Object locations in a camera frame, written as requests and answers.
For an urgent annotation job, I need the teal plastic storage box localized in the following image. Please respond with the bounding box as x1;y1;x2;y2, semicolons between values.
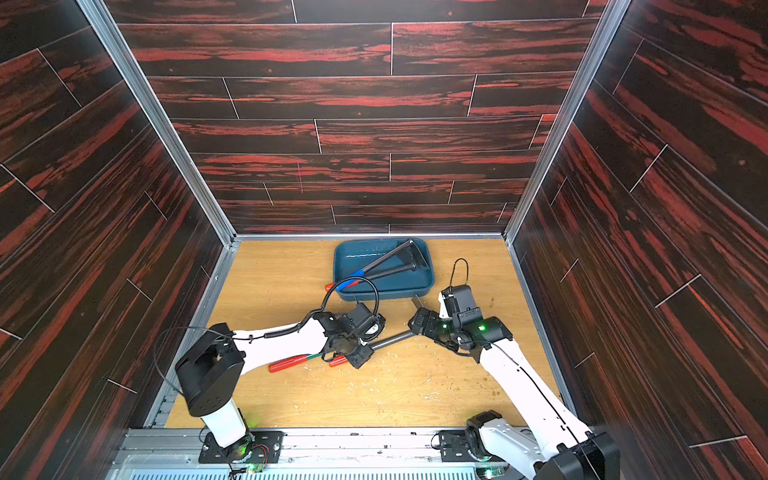
325;238;435;301

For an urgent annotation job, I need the green handle red tip hoe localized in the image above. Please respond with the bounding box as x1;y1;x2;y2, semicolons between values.
268;353;321;373

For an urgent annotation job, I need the chrome hoe blue grip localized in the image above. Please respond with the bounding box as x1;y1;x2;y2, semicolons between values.
335;238;421;292

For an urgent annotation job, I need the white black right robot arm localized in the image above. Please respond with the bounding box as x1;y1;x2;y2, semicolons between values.
408;284;621;479

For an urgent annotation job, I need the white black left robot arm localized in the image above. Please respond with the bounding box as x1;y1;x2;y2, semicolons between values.
175;303;386;448

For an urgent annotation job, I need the grey hoe red grip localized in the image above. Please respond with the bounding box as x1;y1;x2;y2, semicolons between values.
325;242;430;293
328;296;428;368

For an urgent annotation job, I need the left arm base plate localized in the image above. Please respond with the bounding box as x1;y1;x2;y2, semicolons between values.
198;430;285;466

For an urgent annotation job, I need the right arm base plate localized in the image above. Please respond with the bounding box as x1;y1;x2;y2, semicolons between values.
430;428;506;463

